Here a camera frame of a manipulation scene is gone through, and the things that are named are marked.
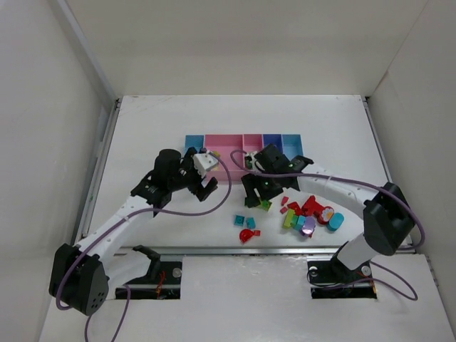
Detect small pink bin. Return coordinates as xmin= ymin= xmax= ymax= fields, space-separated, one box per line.
xmin=243 ymin=134 xmax=264 ymax=155

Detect light blue bin left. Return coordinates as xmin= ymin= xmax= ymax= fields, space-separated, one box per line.
xmin=183 ymin=135 xmax=204 ymax=153

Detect red round flower lego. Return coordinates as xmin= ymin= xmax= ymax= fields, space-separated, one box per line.
xmin=317 ymin=206 xmax=335 ymax=225

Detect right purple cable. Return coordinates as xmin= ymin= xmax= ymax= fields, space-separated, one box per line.
xmin=229 ymin=149 xmax=428 ymax=303

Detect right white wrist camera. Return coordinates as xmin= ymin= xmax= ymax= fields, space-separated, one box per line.
xmin=244 ymin=151 xmax=259 ymax=172

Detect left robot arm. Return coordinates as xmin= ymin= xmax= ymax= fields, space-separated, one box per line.
xmin=48 ymin=147 xmax=221 ymax=316

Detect red dome lego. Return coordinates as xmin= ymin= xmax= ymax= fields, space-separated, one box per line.
xmin=239 ymin=229 xmax=261 ymax=244

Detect metal table rail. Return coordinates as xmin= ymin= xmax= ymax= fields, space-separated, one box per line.
xmin=73 ymin=244 xmax=417 ymax=257

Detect green lego row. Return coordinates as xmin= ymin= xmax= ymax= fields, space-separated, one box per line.
xmin=259 ymin=200 xmax=272 ymax=212

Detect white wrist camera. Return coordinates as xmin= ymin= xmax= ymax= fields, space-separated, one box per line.
xmin=192 ymin=152 xmax=219 ymax=178
xmin=244 ymin=151 xmax=259 ymax=172

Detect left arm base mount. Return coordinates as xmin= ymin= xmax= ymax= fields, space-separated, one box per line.
xmin=127 ymin=245 xmax=182 ymax=300

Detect red slope lego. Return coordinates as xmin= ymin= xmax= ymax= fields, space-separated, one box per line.
xmin=281 ymin=196 xmax=289 ymax=206

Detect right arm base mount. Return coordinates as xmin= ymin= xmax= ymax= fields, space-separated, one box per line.
xmin=306 ymin=260 xmax=377 ymax=299

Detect large pink bin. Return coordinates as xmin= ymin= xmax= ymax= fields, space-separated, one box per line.
xmin=204 ymin=134 xmax=245 ymax=182

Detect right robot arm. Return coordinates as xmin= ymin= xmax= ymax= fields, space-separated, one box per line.
xmin=241 ymin=144 xmax=418 ymax=277

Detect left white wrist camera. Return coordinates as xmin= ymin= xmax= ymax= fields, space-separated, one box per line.
xmin=192 ymin=152 xmax=219 ymax=178

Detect lavender flower lego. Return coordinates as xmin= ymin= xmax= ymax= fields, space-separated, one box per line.
xmin=300 ymin=217 xmax=316 ymax=237

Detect red lego cluster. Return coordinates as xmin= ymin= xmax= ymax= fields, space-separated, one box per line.
xmin=280 ymin=195 xmax=324 ymax=219

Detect purple cable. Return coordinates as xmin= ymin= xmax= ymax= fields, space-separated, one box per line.
xmin=229 ymin=149 xmax=428 ymax=303
xmin=56 ymin=151 xmax=233 ymax=342

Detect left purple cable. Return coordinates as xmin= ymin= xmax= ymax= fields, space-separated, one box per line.
xmin=56 ymin=151 xmax=233 ymax=342

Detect teal lego bricks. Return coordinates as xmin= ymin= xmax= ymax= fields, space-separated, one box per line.
xmin=234 ymin=214 xmax=257 ymax=230

